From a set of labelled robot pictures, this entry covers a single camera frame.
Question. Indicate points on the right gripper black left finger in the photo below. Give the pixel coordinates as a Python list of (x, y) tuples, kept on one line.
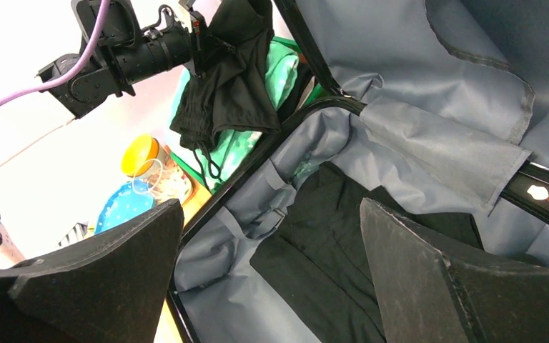
[(107, 288)]

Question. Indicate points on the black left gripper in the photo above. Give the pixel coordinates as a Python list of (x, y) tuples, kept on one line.
[(206, 49)]

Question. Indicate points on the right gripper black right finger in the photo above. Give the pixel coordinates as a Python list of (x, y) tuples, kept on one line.
[(431, 288)]

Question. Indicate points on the yellow Pikachu hard-shell suitcase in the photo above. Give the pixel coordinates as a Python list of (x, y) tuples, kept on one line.
[(444, 104)]

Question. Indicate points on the black garment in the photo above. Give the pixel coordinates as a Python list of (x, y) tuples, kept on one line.
[(317, 263), (232, 93)]

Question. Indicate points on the yellow bowl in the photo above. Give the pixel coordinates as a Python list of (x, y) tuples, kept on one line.
[(144, 157)]

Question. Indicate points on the green plastic tray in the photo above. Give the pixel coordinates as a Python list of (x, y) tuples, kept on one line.
[(306, 90)]

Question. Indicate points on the floral placemat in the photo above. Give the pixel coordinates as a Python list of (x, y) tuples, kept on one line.
[(174, 182)]

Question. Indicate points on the clear plastic cup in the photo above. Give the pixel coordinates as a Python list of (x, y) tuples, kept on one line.
[(153, 182)]

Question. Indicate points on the blue polka dot plate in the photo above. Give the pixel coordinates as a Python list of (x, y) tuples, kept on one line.
[(129, 201)]

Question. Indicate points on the green garment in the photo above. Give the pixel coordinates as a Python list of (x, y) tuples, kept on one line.
[(283, 61)]

